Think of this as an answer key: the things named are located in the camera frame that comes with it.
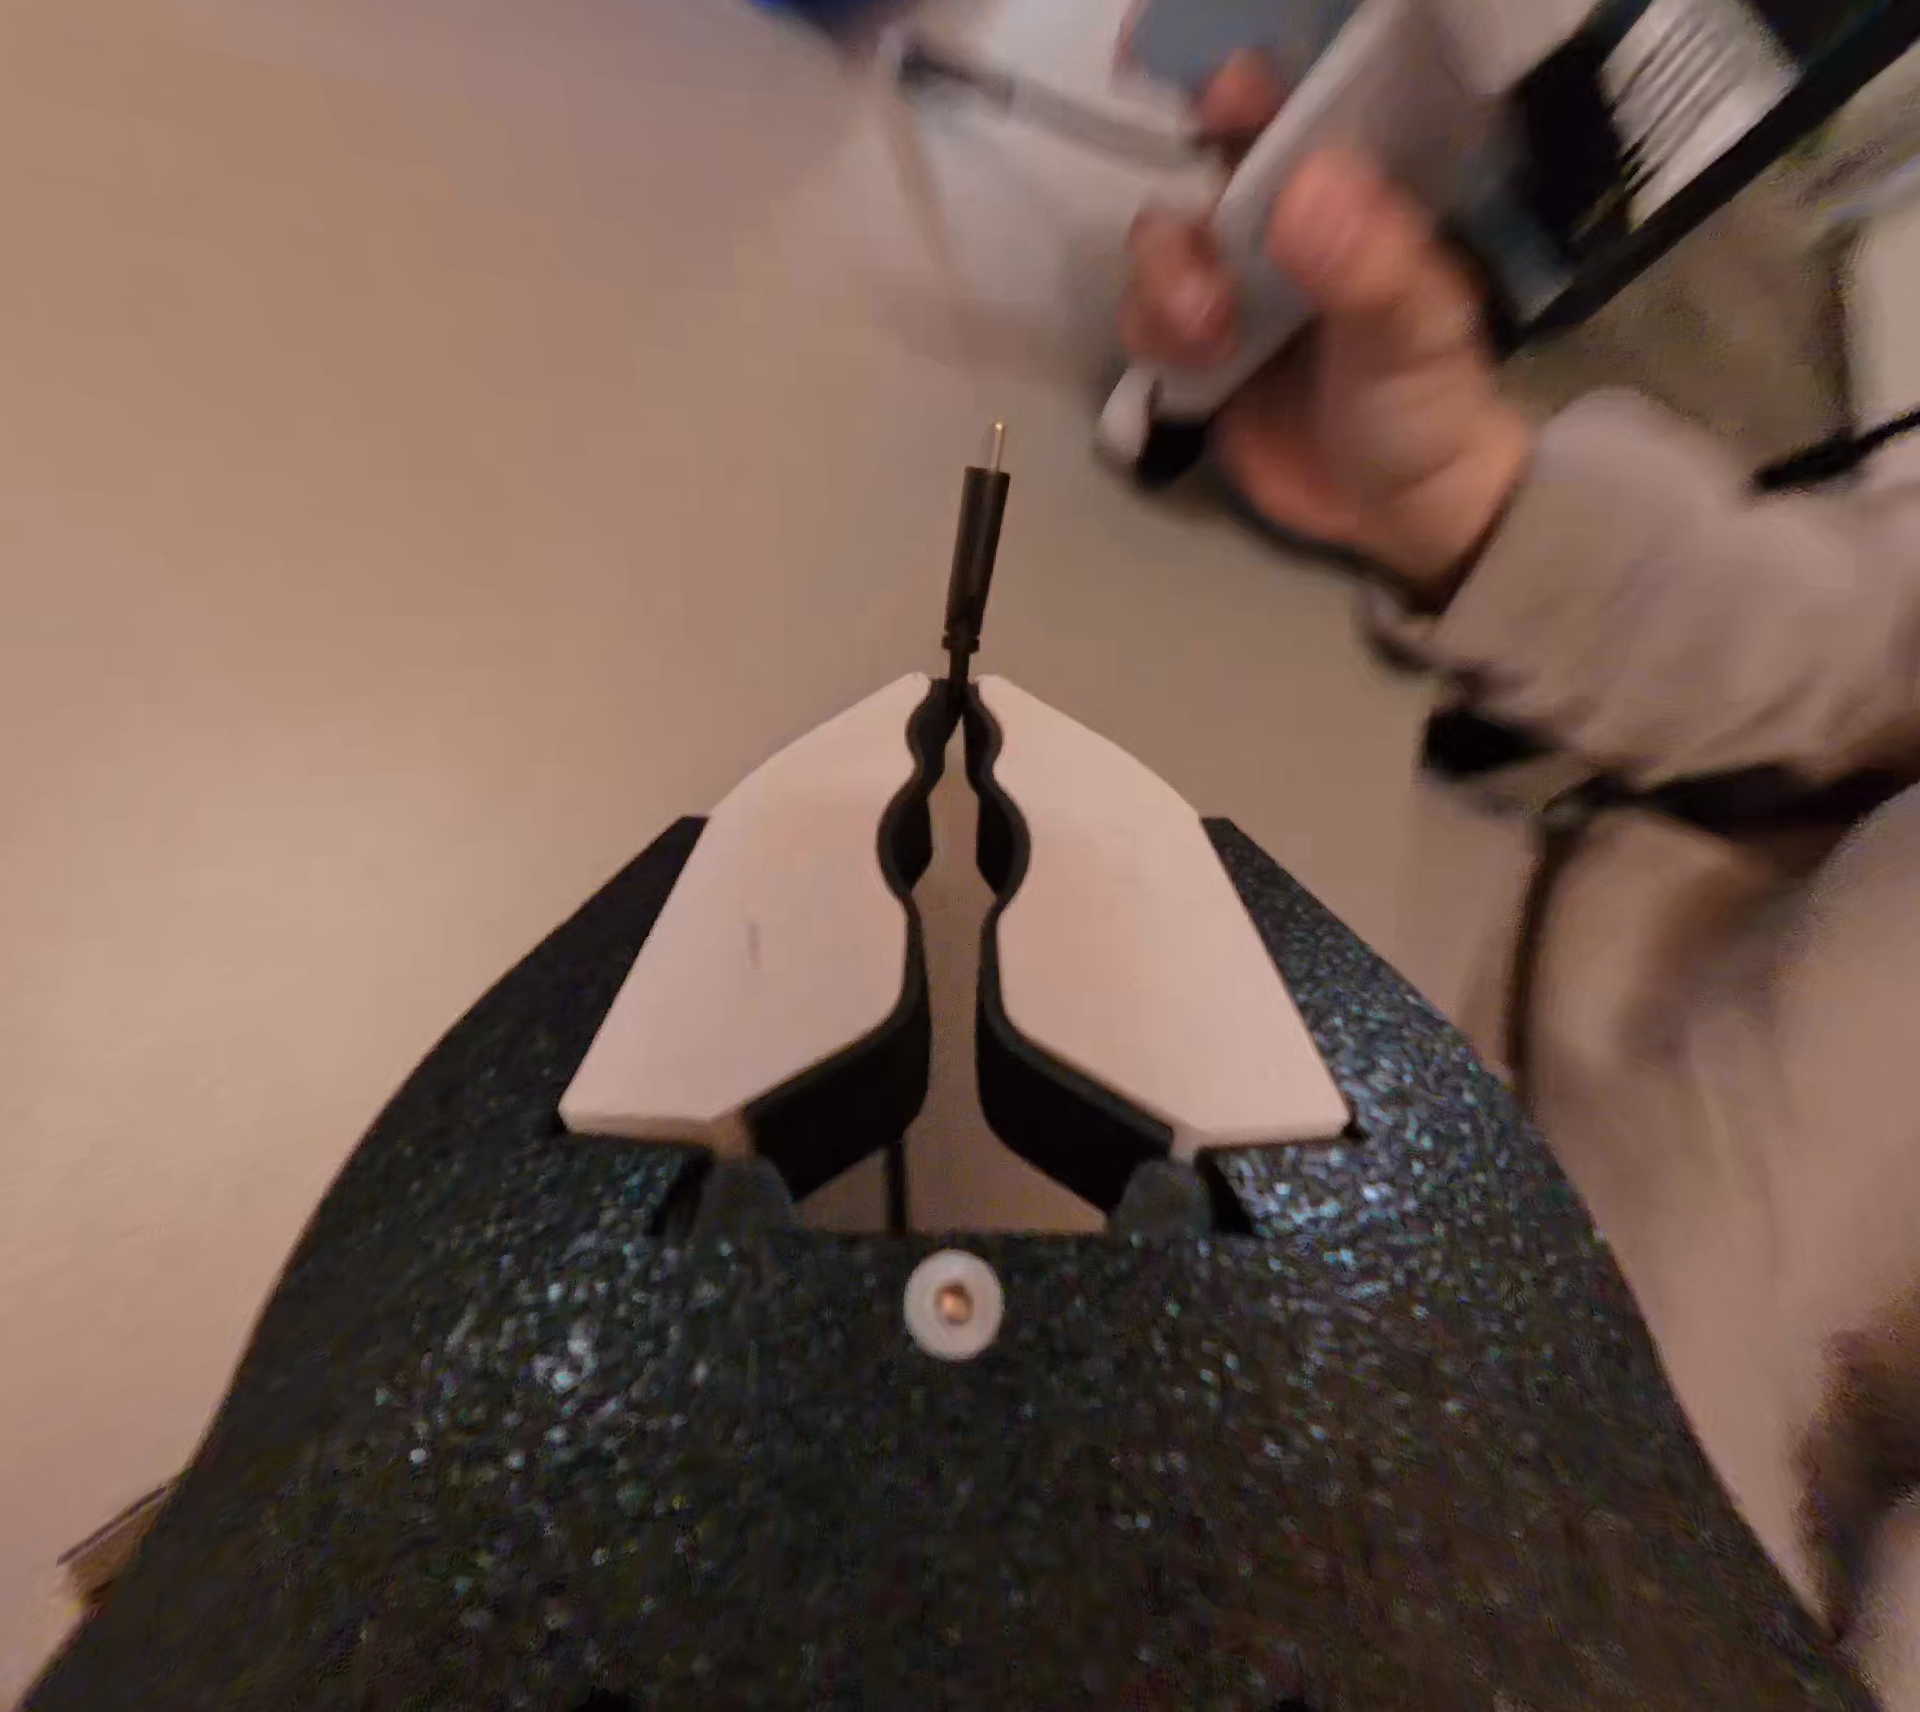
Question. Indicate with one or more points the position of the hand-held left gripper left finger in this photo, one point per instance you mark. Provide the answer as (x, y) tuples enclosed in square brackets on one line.
[(750, 947)]

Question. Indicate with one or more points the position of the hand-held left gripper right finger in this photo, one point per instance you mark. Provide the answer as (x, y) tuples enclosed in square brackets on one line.
[(1141, 947)]

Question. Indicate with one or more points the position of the beige desk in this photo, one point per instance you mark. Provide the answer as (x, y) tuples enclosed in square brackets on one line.
[(375, 392)]

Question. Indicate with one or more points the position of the person's right hand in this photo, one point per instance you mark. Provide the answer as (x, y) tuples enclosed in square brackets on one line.
[(1380, 392)]

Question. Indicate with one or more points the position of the thin grey rod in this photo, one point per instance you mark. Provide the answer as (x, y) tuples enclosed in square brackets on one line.
[(1051, 100)]

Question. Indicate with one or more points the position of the person's leg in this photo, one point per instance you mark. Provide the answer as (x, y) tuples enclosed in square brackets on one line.
[(1724, 1142)]

